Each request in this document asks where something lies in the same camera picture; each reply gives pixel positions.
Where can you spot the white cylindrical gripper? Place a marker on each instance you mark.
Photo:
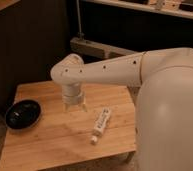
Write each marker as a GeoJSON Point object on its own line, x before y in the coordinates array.
{"type": "Point", "coordinates": [73, 95]}

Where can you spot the white plastic bottle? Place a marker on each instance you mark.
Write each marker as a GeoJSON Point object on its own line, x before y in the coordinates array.
{"type": "Point", "coordinates": [100, 125]}

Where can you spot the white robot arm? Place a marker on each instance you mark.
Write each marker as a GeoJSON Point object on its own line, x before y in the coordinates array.
{"type": "Point", "coordinates": [164, 104]}

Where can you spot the black ceramic bowl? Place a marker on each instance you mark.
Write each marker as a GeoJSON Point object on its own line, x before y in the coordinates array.
{"type": "Point", "coordinates": [22, 114]}

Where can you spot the grey baseboard heater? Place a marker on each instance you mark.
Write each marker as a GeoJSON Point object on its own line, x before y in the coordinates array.
{"type": "Point", "coordinates": [95, 49]}

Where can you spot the vertical metal pipe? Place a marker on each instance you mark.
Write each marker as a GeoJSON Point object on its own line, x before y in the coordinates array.
{"type": "Point", "coordinates": [80, 32]}

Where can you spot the wooden shelf with items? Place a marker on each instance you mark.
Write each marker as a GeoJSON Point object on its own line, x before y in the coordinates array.
{"type": "Point", "coordinates": [176, 8]}

